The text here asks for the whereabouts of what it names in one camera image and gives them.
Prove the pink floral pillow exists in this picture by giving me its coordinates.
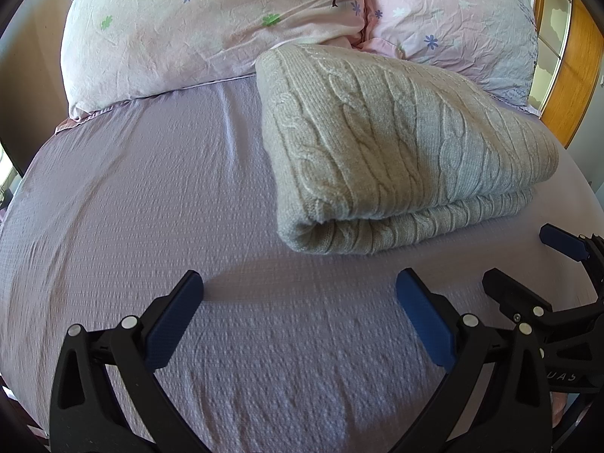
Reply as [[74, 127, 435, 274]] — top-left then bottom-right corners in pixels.
[[361, 0, 538, 108]]

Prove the beige cable-knit sweater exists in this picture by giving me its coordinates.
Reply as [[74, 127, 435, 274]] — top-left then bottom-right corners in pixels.
[[256, 44, 559, 255]]

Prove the lavender bed sheet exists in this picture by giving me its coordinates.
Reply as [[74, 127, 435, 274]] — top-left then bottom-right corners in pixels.
[[1, 78, 603, 452]]

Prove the white floral pillow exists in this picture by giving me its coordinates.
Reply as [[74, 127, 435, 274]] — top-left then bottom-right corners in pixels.
[[60, 0, 365, 121]]

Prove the wooden headboard cabinet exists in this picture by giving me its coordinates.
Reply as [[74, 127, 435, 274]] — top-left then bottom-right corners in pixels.
[[529, 0, 603, 146]]

